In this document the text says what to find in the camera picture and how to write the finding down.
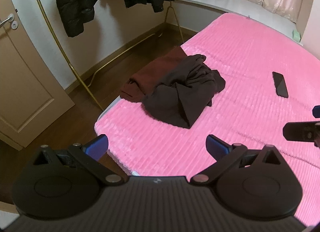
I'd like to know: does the beige door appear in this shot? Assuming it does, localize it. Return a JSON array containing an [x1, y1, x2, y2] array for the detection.
[[0, 0, 75, 151]]

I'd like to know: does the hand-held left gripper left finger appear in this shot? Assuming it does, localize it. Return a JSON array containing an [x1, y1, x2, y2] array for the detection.
[[32, 134, 128, 186]]

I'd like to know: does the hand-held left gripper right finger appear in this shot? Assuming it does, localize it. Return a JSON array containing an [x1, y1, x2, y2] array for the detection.
[[190, 134, 282, 186]]

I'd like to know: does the black smartphone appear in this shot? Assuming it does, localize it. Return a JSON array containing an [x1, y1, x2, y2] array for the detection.
[[272, 71, 289, 98]]

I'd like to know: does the black puffer jacket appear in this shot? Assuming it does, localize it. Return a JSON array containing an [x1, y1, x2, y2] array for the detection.
[[52, 0, 102, 38]]

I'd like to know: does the silver door handle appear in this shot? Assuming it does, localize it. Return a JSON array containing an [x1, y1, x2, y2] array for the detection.
[[0, 14, 18, 30]]

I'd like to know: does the pink ribbed blanket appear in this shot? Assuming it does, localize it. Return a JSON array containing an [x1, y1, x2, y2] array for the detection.
[[94, 13, 320, 225]]

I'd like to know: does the gold clothes rack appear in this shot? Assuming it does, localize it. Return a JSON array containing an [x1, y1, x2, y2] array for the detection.
[[27, 0, 185, 112]]

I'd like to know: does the maroon garment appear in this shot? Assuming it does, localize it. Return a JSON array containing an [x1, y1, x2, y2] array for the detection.
[[119, 47, 188, 103]]

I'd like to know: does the white window ledge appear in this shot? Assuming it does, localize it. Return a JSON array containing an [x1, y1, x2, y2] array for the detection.
[[174, 0, 304, 46]]

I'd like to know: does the dark brown sweater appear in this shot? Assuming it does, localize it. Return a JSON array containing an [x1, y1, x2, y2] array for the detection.
[[141, 54, 226, 129]]

